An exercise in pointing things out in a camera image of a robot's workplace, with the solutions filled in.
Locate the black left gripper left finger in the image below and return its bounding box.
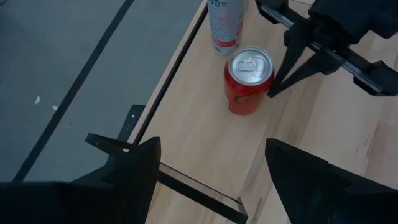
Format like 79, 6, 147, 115
0, 136, 162, 224

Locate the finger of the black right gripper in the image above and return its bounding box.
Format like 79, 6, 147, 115
275, 21, 312, 86
267, 51, 345, 99

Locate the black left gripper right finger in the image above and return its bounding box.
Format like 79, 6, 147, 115
264, 138, 398, 224

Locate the red soda can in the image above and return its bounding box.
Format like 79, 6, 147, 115
223, 45, 275, 116

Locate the white Celsius can red band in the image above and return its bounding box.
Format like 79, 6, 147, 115
207, 0, 245, 56

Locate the wooden shelf with black legs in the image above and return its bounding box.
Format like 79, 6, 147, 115
133, 0, 312, 224

